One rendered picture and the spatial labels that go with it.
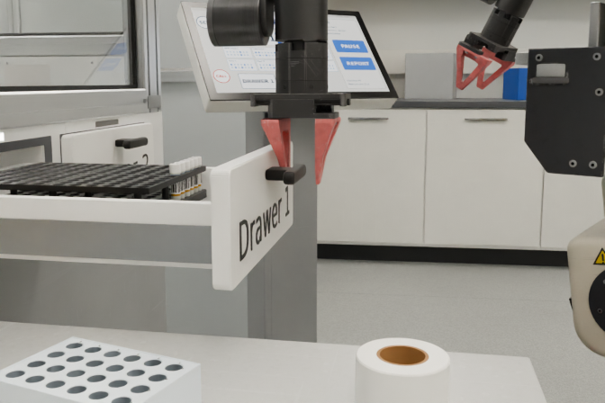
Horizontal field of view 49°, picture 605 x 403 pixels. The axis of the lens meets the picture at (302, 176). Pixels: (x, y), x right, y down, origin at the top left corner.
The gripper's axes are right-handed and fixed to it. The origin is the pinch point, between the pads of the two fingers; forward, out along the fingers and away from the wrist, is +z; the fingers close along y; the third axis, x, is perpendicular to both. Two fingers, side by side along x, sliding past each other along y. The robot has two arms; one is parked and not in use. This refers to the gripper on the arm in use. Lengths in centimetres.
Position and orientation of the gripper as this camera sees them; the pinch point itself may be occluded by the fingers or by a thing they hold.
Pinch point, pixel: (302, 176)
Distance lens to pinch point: 74.5
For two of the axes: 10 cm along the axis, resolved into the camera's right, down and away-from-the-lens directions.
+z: 0.1, 9.9, 1.3
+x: -1.7, 1.3, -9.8
